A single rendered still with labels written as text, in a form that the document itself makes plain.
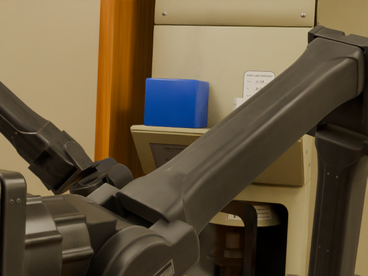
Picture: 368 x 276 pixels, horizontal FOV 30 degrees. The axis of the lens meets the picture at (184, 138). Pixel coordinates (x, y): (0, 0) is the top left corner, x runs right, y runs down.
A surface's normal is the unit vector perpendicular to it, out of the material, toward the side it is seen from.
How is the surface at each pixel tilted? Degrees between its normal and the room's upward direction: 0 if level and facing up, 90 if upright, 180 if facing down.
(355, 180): 110
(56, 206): 20
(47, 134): 52
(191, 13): 90
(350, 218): 105
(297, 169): 135
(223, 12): 90
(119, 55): 90
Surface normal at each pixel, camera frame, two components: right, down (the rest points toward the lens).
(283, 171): -0.22, 0.73
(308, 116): 0.75, 0.35
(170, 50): -0.26, 0.04
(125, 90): 0.96, 0.06
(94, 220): 0.23, -0.95
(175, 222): -0.13, -0.81
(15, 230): 0.78, 0.07
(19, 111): 0.58, -0.59
